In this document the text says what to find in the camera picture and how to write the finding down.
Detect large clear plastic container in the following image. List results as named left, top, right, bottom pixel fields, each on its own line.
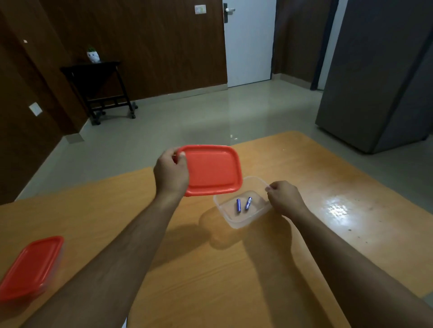
left=213, top=175, right=273, bottom=230

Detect low wooden table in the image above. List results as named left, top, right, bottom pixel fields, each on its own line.
left=0, top=131, right=433, bottom=328

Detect black side table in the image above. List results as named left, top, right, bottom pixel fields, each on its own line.
left=60, top=60, right=138, bottom=126

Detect large red lid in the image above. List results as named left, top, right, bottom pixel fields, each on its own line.
left=173, top=145, right=244, bottom=197

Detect small red lid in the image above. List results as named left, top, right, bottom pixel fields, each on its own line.
left=0, top=236, right=65, bottom=302

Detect grey refrigerator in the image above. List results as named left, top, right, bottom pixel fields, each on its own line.
left=315, top=0, right=433, bottom=155

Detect person's right forearm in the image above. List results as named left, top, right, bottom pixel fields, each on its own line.
left=289, top=209, right=433, bottom=328

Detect person's left hand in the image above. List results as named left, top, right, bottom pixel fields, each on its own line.
left=153, top=147, right=190, bottom=201

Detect person's right hand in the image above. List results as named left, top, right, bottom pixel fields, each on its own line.
left=264, top=180, right=310, bottom=222

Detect white door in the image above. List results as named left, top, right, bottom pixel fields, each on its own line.
left=223, top=0, right=277, bottom=88

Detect person's left forearm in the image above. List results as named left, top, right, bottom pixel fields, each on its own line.
left=20, top=192, right=185, bottom=328

